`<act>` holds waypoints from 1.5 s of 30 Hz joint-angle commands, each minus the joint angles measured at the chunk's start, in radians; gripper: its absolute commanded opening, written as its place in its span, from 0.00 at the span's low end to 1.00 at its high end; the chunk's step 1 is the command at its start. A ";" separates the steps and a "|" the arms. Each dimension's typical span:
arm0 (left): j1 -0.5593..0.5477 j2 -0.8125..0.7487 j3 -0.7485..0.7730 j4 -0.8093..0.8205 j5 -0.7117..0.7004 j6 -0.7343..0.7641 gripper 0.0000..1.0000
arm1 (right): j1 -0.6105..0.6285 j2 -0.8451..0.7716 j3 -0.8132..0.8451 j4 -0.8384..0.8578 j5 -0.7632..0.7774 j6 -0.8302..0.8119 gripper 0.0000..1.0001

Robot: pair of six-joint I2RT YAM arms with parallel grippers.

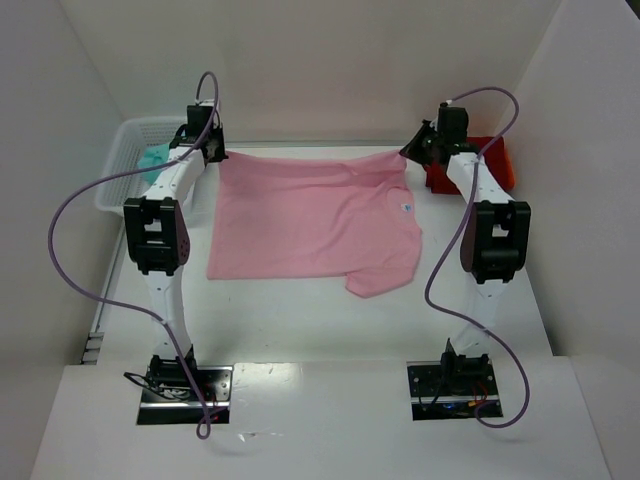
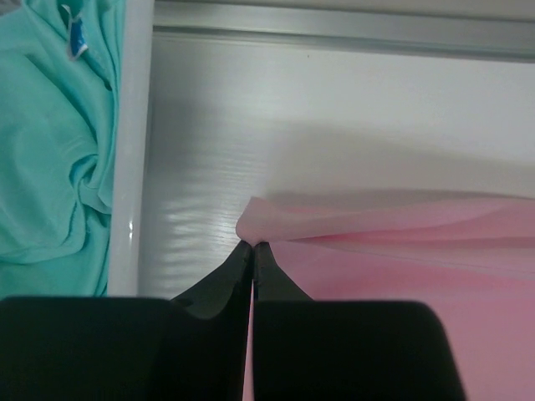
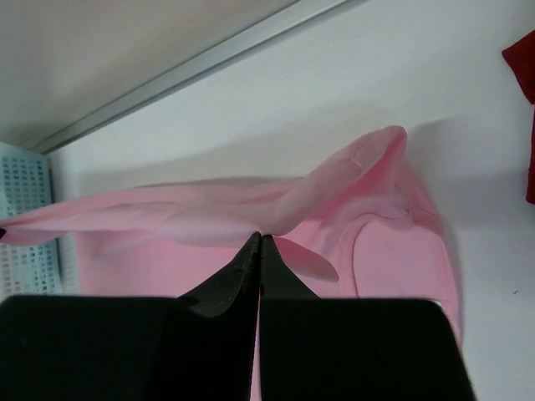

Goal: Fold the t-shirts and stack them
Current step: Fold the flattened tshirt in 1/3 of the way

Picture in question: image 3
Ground pink polo shirt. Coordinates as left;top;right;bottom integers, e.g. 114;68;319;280
0;124;465;401

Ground white plastic basket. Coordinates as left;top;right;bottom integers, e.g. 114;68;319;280
0;140;80;297

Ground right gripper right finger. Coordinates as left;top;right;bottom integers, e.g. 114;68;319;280
259;236;318;400

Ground red folded t shirt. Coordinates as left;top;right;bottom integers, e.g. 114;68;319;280
502;31;534;204

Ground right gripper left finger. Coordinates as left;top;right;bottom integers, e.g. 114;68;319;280
177;233;259;400

